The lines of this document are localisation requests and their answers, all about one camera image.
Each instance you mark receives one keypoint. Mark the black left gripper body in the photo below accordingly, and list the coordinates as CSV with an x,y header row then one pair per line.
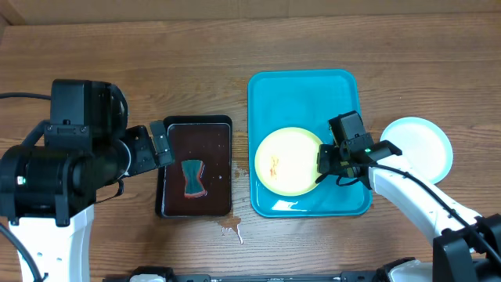
x,y
140,159

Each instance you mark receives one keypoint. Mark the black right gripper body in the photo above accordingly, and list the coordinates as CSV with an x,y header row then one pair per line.
x,y
333,158

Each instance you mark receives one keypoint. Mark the pink green sponge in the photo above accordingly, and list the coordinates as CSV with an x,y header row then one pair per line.
x,y
193,171

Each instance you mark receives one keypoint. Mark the yellow plate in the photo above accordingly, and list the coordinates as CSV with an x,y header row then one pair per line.
x,y
286,161

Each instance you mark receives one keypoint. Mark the light blue plate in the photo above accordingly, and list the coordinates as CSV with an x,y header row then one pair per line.
x,y
427,148

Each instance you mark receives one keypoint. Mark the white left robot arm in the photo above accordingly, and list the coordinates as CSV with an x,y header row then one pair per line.
x,y
49,184

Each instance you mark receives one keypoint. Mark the black water tray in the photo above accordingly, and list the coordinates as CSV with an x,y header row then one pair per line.
x,y
208,139

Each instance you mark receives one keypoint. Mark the blue plastic tray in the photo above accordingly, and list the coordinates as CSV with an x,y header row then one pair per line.
x,y
308,100

